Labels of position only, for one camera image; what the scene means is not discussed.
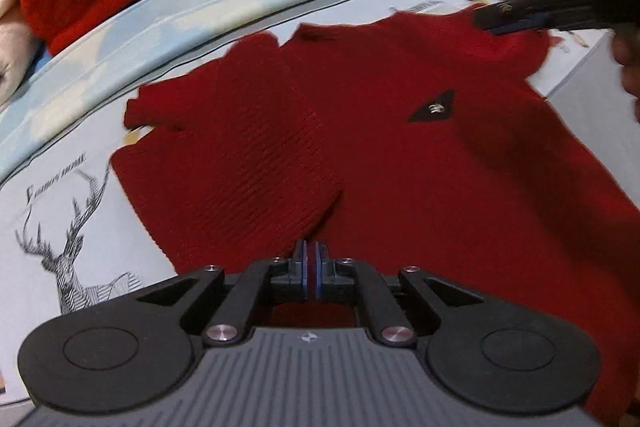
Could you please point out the deer print bed sheet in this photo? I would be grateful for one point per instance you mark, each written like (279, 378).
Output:
(50, 282)

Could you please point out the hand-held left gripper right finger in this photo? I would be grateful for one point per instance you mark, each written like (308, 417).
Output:
(320, 272)

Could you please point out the red knit sweater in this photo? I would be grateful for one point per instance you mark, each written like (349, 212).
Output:
(400, 182)

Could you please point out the beige cloth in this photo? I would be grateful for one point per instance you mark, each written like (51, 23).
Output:
(12, 42)

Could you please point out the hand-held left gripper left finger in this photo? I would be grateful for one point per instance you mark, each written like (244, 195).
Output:
(303, 272)

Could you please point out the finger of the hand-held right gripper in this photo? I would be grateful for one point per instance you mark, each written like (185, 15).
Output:
(515, 19)

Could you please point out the person's right hand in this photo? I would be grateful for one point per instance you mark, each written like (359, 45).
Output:
(629, 72)

